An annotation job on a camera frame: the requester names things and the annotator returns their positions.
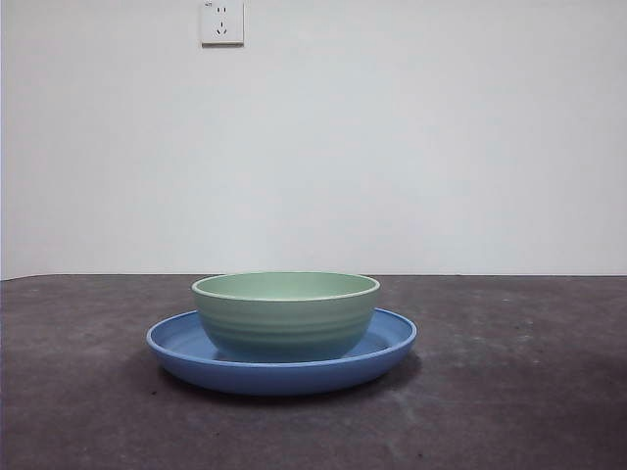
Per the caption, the blue round plate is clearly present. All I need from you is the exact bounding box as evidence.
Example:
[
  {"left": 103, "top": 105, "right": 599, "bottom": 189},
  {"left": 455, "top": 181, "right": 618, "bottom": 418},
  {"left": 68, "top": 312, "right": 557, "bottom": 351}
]
[{"left": 145, "top": 307, "right": 419, "bottom": 397}]

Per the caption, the white wall socket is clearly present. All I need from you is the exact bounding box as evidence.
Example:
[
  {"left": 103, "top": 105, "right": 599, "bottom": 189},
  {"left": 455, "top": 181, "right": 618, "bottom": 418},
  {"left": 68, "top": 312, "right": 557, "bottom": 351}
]
[{"left": 200, "top": 0, "right": 246, "bottom": 48}]

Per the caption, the green ribbed bowl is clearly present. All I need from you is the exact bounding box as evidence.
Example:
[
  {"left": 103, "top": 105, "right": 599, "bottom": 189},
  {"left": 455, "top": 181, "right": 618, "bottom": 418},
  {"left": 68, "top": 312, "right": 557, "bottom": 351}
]
[{"left": 190, "top": 270, "right": 381, "bottom": 362}]

